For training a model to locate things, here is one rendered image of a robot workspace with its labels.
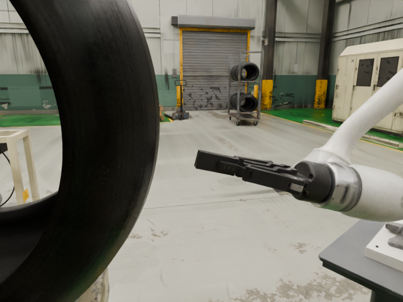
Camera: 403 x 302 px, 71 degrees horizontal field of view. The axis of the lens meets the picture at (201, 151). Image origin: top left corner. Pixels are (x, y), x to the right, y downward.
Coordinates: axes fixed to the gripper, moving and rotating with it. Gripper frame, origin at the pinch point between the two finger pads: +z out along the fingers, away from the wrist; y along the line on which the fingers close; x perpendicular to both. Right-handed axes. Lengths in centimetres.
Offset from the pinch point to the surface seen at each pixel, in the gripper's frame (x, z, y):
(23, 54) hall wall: 11, 415, -1096
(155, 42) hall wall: -156, -11, -1097
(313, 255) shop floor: 78, -127, -113
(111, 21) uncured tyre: -14.5, 18.5, 15.9
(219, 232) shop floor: 93, -72, -157
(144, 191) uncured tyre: 1.7, 12.1, 14.1
